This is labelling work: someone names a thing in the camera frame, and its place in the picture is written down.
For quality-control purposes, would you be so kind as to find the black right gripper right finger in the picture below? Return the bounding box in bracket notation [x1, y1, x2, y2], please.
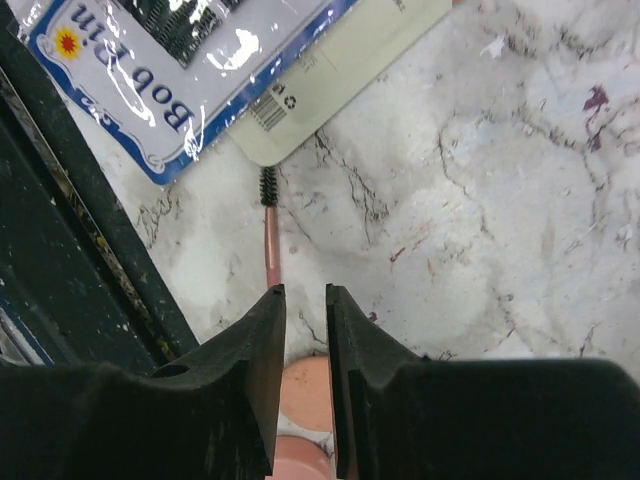
[326, 285, 639, 479]

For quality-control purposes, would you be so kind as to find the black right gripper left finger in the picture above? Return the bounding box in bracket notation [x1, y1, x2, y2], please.
[1, 285, 286, 479]

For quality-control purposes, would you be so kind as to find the pink mascara wand brush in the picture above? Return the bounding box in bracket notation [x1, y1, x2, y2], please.
[260, 166, 281, 288]

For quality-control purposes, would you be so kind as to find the orange round makeup sponge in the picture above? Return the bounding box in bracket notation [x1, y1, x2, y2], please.
[280, 356, 333, 432]

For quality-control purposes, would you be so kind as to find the pink round makeup sponge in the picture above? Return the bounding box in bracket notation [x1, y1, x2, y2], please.
[265, 435, 366, 479]

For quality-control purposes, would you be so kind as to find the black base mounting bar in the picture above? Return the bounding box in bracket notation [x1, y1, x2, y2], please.
[1, 6, 198, 374]

